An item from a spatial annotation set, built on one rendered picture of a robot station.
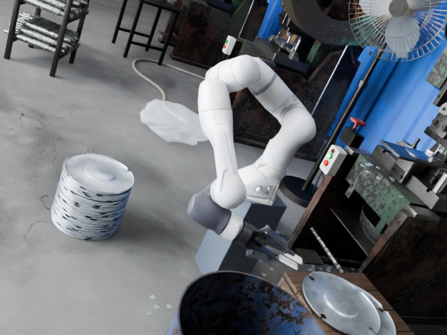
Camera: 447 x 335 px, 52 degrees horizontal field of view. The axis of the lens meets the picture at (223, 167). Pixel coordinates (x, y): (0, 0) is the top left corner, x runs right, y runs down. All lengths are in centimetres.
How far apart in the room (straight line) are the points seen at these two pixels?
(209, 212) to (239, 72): 45
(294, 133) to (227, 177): 37
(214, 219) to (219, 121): 30
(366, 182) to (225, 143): 96
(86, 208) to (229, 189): 74
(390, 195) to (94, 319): 128
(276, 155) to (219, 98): 39
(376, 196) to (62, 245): 134
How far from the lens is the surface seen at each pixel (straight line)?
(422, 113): 390
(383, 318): 177
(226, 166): 137
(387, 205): 207
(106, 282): 183
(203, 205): 143
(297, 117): 164
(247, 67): 147
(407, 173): 211
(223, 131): 140
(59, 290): 176
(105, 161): 205
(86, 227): 194
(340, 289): 174
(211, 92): 145
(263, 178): 175
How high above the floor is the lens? 124
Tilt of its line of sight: 25 degrees down
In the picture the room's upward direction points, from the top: 24 degrees clockwise
